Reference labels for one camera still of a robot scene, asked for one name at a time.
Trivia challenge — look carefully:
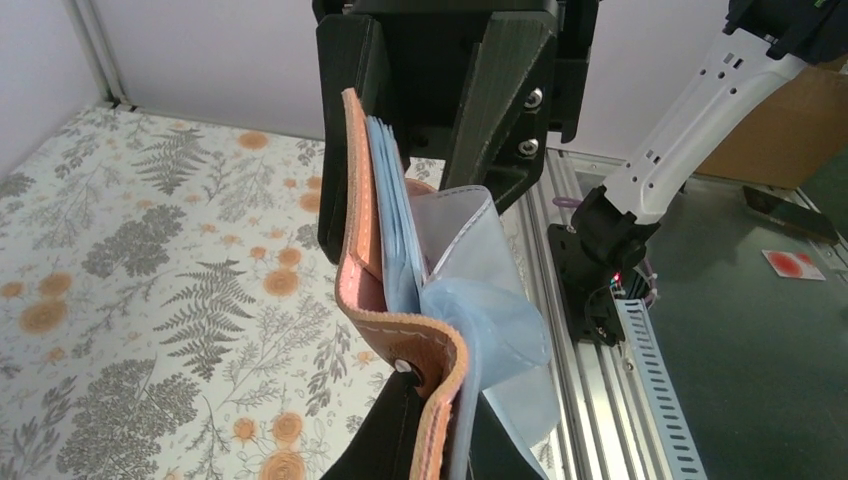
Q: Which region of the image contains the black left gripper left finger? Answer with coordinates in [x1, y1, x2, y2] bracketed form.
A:
[322, 372, 424, 480]

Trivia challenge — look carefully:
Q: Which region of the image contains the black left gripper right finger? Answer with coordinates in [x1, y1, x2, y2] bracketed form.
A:
[466, 397, 543, 480]

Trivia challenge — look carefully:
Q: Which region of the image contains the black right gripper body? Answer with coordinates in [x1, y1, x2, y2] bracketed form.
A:
[312, 1, 599, 166]

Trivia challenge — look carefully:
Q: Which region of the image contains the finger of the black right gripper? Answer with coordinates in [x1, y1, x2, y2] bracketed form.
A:
[440, 11, 557, 213]
[316, 14, 391, 265]

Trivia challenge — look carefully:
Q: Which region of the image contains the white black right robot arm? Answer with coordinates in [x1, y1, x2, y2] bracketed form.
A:
[312, 1, 847, 270]

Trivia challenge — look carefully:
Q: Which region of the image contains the red white paper card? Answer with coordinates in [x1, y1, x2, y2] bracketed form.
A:
[762, 250, 826, 281]

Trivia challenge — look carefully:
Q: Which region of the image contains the floral patterned table mat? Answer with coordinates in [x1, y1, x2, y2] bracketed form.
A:
[1, 107, 392, 479]

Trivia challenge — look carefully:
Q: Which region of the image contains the brown cardboard box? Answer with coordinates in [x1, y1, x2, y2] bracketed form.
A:
[696, 56, 847, 189]

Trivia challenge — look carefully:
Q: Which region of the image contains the black smartphone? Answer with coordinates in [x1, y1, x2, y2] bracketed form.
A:
[742, 186, 840, 245]

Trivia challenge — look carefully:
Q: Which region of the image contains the aluminium mounting rail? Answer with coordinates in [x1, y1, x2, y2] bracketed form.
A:
[504, 149, 660, 479]

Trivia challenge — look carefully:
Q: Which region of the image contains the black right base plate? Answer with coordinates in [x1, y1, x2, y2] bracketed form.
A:
[547, 224, 625, 347]

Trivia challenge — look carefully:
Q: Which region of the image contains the grey slotted cable duct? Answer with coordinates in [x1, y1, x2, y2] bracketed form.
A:
[614, 300, 707, 479]

